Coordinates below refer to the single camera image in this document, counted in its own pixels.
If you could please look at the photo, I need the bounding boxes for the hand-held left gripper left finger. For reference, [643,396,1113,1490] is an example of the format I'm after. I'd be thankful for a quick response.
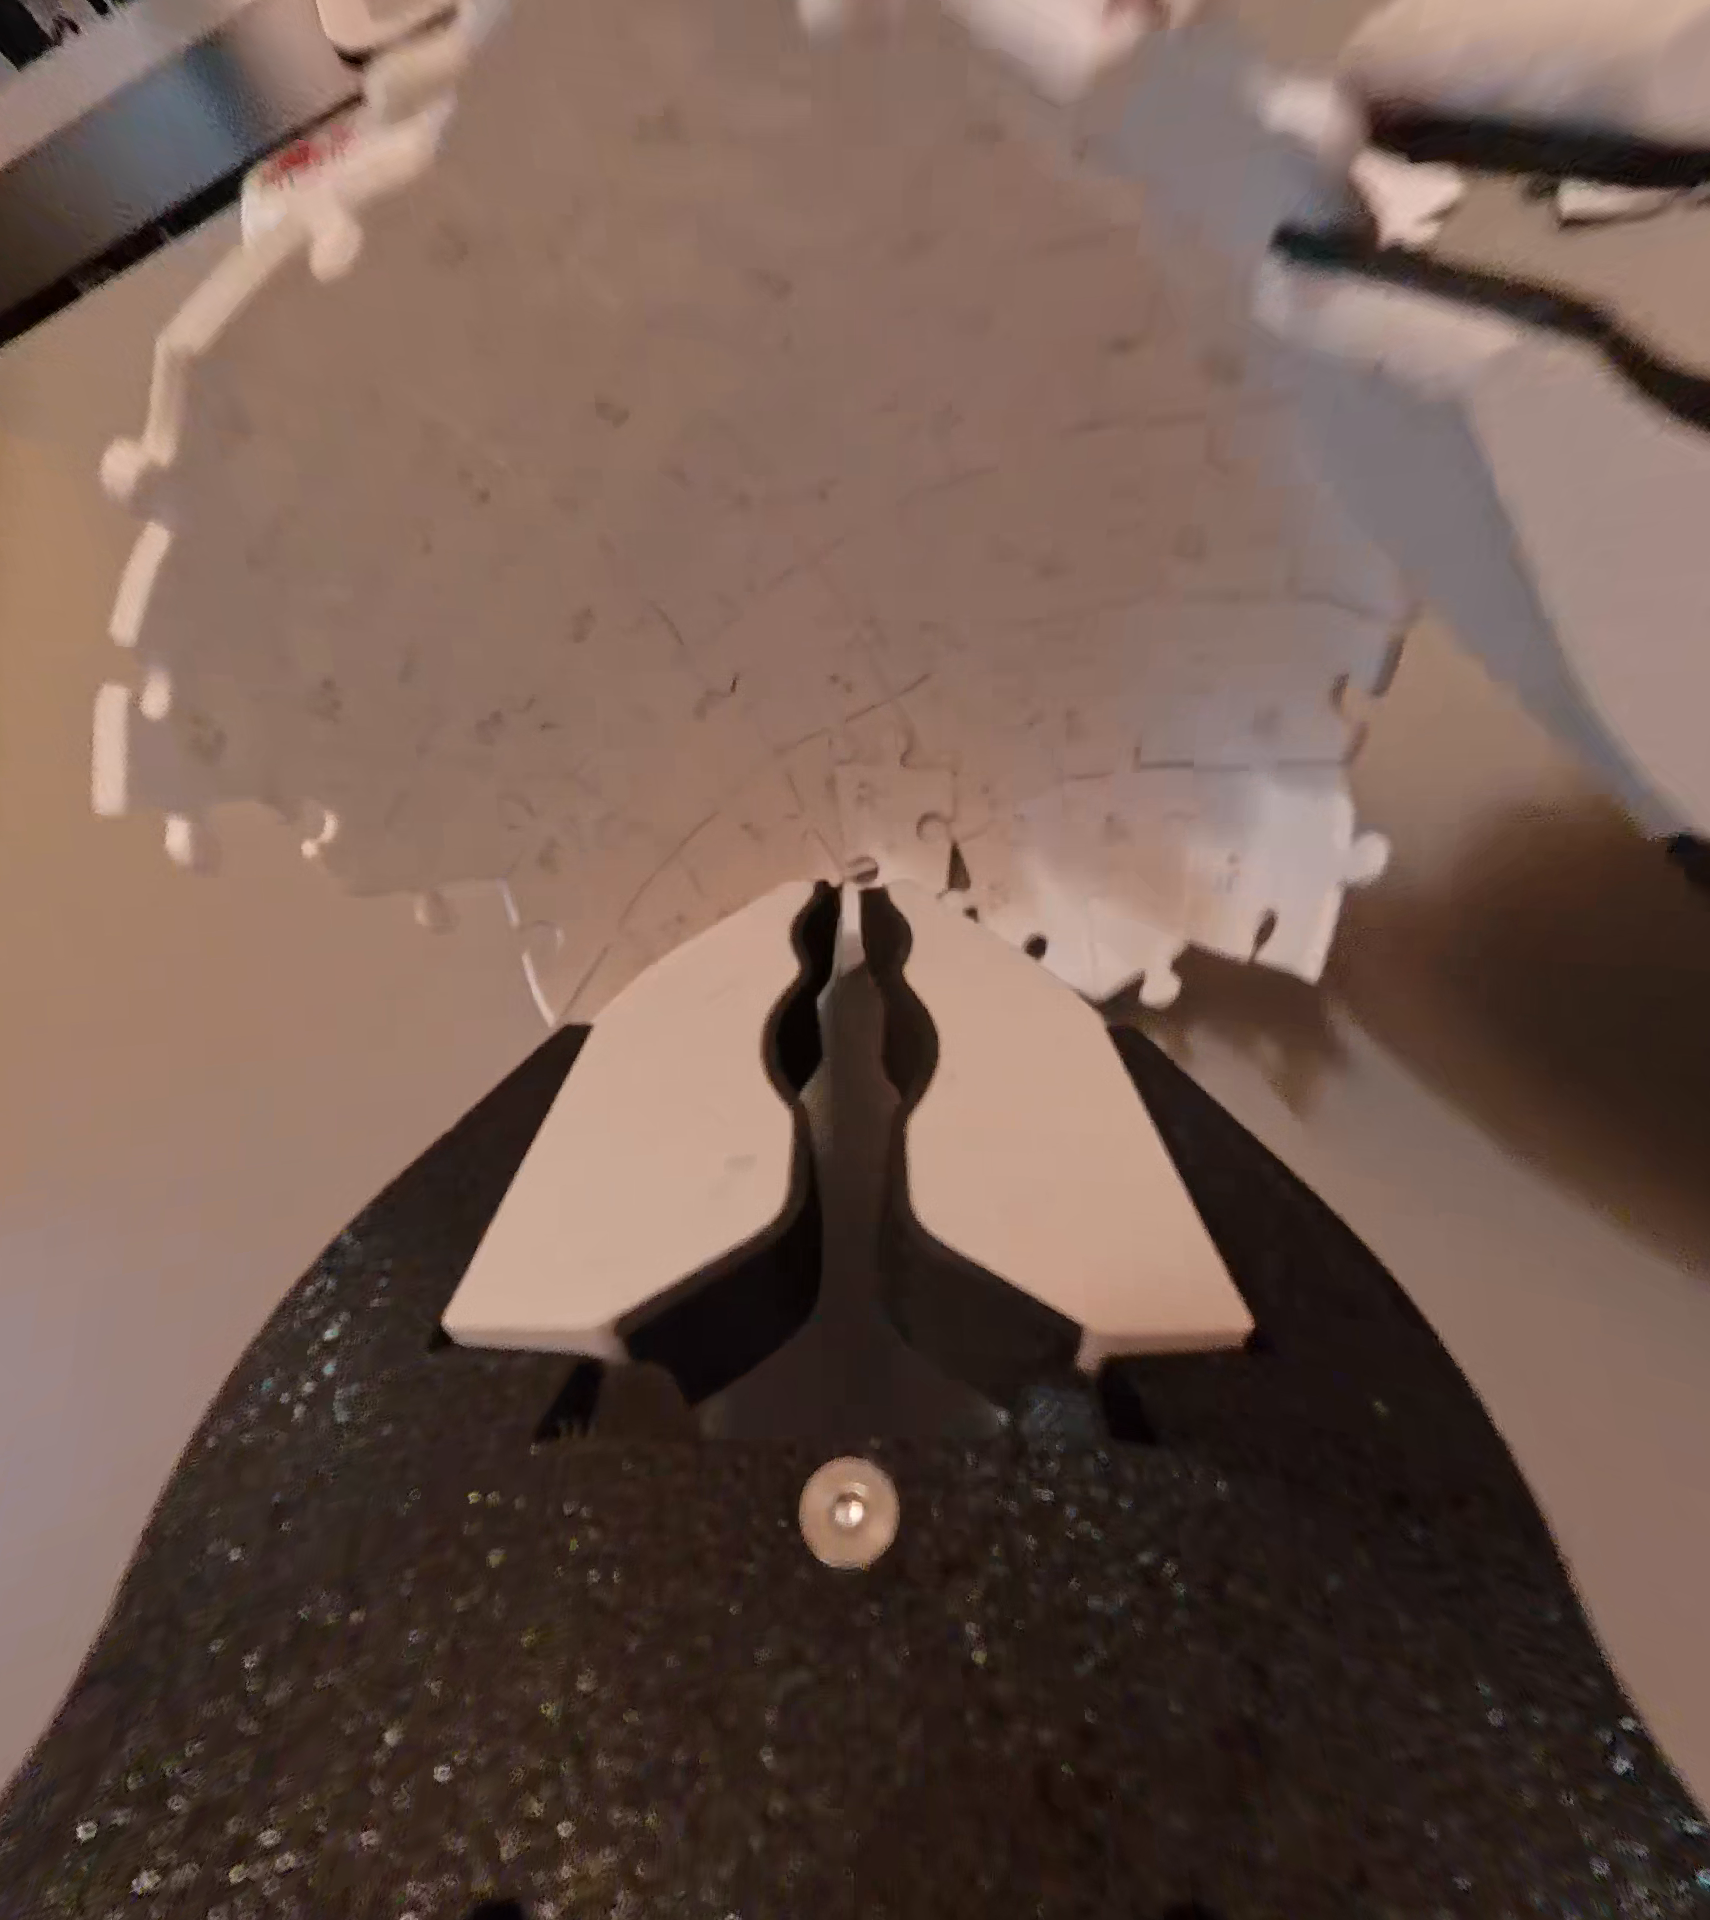
[439,876,842,1404]

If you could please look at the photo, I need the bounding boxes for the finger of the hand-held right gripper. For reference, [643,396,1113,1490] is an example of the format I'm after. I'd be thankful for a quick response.
[1327,0,1710,189]
[1257,224,1710,890]

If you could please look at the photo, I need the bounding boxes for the single white puzzle piece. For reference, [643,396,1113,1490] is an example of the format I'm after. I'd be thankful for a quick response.
[1343,141,1472,250]

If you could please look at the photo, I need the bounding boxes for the white puzzle ball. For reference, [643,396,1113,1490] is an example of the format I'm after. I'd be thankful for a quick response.
[90,0,1412,1029]

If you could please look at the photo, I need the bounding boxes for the joined white puzzle pieces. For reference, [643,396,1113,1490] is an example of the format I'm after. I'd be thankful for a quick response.
[1553,171,1698,227]

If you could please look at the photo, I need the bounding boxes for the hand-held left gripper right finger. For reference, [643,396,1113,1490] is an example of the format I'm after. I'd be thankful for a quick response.
[859,882,1260,1411]

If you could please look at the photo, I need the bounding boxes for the black flat panel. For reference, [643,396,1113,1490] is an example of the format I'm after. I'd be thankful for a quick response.
[0,22,379,378]

